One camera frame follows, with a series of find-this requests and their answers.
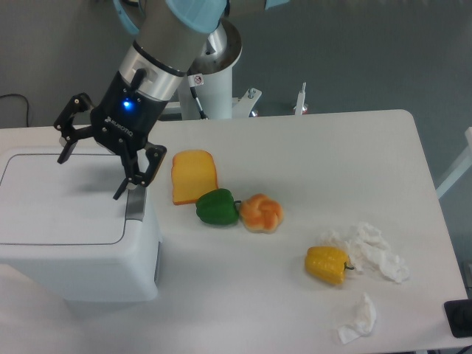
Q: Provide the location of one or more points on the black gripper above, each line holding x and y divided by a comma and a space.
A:
123, 121

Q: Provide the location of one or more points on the white trash can lid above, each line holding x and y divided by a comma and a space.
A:
49, 204

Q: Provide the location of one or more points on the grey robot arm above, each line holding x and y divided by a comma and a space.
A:
170, 38

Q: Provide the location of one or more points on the orange toast slice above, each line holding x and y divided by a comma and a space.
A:
193, 174

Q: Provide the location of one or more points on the green bell pepper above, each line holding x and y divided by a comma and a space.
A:
217, 208

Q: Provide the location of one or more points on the braided bread roll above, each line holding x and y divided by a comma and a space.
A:
260, 213

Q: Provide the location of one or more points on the yellow bell pepper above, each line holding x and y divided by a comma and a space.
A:
327, 263

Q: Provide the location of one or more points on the large crumpled white tissue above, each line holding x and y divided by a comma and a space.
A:
367, 248

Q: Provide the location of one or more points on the small crumpled white tissue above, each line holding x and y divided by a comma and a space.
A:
362, 323

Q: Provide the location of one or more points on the black device at edge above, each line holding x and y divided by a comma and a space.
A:
458, 314

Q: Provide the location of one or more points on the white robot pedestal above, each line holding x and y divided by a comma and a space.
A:
207, 92

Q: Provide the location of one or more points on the white levelling foot post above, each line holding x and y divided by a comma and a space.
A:
301, 106

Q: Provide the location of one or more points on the white frame at right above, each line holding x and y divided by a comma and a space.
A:
457, 169

